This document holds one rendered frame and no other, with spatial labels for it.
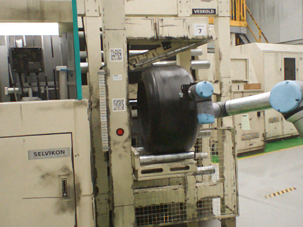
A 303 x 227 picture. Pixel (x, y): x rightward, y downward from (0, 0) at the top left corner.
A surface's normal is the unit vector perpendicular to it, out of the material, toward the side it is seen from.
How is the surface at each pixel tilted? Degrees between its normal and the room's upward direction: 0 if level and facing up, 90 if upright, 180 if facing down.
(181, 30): 90
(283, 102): 83
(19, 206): 90
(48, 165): 90
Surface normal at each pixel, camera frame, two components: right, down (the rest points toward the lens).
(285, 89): -0.74, -0.04
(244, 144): 0.56, 0.02
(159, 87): -0.11, -0.43
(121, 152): 0.21, 0.05
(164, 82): 0.14, -0.58
